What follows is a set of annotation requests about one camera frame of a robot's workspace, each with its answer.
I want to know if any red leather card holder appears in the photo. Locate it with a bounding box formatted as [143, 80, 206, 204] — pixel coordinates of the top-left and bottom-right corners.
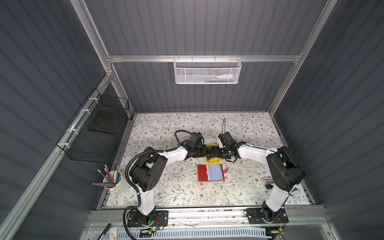
[197, 164, 228, 182]

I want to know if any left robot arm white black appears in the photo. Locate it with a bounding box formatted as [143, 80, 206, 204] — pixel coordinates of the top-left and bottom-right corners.
[125, 130, 208, 217]

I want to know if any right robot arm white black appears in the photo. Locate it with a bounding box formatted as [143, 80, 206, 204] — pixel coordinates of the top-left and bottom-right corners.
[215, 132, 305, 222]

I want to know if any yellow plastic card tray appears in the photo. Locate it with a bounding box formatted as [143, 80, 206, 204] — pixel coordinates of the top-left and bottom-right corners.
[206, 144, 222, 165]

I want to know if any white tube in basket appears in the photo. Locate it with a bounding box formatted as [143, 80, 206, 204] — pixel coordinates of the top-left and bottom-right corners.
[217, 74, 238, 81]

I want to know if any white pencil cup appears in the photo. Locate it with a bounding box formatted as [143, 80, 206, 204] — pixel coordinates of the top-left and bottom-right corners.
[103, 170, 130, 194]

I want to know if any small white red box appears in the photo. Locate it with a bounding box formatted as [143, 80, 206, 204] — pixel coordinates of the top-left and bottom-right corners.
[109, 227, 118, 240]

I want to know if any black pen on ledge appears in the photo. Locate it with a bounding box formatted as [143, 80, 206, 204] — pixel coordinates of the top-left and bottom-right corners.
[97, 223, 111, 240]

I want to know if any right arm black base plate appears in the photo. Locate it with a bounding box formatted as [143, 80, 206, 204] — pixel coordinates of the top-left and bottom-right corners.
[244, 208, 289, 225]

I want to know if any white wire mesh basket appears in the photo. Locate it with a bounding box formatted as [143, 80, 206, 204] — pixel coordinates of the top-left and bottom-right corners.
[173, 58, 242, 85]

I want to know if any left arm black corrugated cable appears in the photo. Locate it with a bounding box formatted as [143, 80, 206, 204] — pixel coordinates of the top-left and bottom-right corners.
[122, 129, 194, 240]

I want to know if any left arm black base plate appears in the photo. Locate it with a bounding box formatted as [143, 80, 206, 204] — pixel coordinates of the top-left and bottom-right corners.
[127, 210, 169, 228]

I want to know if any white slotted cable duct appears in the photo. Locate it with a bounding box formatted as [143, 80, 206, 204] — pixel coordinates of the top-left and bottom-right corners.
[134, 227, 268, 240]

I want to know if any black wire mesh basket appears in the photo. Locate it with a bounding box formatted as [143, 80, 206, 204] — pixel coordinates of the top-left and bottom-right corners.
[57, 90, 130, 164]

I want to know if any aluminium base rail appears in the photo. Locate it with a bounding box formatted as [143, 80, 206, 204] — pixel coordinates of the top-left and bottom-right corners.
[85, 205, 330, 230]

